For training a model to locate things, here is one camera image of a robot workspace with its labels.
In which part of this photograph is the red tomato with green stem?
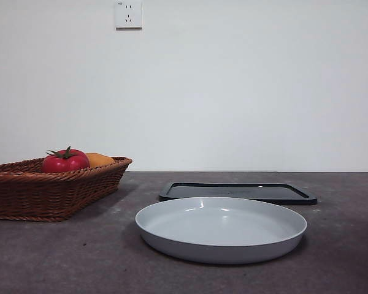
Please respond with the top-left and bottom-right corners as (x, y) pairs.
(40, 145), (91, 174)

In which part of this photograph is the orange round fruit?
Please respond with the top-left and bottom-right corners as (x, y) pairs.
(85, 153), (115, 168)

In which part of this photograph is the black rectangular tray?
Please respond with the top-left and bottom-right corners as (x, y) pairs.
(158, 181), (318, 206)

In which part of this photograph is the grey round plate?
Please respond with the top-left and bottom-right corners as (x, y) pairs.
(134, 196), (308, 265)

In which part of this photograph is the brown wicker basket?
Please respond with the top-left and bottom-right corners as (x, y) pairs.
(0, 156), (133, 222)

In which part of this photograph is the white wall power socket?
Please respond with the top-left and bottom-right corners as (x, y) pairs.
(115, 1), (143, 31)

